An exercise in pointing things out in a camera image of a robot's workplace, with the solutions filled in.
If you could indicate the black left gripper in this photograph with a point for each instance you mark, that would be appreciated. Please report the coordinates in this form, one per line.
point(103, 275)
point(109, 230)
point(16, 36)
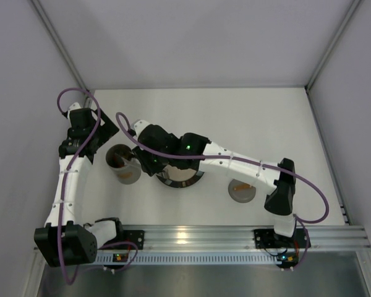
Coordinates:
point(106, 130)

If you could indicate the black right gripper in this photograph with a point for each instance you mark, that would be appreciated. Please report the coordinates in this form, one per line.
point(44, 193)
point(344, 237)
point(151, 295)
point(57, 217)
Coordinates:
point(141, 158)

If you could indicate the metal tongs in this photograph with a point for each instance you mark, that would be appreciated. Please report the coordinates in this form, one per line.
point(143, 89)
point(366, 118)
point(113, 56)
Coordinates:
point(119, 161)

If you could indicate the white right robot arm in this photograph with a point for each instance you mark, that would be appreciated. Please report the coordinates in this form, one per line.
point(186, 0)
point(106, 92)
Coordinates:
point(275, 180)

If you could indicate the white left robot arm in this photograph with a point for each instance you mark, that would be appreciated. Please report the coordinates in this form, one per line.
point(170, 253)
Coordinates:
point(64, 239)

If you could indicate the grey cylindrical lunch container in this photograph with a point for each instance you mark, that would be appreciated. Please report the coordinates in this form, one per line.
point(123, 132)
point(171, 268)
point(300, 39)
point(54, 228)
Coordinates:
point(128, 174)

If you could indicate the dark patterned round plate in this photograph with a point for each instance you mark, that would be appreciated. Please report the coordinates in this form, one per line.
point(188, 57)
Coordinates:
point(175, 178)

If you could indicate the grey round container lid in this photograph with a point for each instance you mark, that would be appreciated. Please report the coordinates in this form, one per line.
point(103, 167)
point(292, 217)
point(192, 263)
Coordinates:
point(241, 192)

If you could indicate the aluminium left frame post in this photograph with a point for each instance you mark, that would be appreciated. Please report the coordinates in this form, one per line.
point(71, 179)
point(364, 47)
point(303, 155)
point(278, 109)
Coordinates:
point(48, 25)

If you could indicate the aluminium frame post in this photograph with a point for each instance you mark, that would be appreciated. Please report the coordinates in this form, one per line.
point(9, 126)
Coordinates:
point(333, 42)
point(48, 25)

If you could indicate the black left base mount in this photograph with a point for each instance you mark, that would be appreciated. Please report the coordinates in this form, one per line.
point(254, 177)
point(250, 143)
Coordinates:
point(135, 236)

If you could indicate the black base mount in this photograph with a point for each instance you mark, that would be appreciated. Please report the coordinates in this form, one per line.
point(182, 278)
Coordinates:
point(135, 236)
point(268, 239)

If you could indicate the grey slotted cable duct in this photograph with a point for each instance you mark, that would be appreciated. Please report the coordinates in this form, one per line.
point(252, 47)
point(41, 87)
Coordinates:
point(204, 258)

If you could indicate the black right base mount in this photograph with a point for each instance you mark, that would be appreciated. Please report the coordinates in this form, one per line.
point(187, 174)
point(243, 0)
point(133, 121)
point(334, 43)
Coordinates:
point(268, 239)

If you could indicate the aluminium mounting rail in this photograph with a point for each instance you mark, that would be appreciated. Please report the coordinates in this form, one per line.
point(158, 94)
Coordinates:
point(236, 238)

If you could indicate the aluminium right frame post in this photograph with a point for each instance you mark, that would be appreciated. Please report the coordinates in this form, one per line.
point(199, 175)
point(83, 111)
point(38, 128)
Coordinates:
point(333, 42)

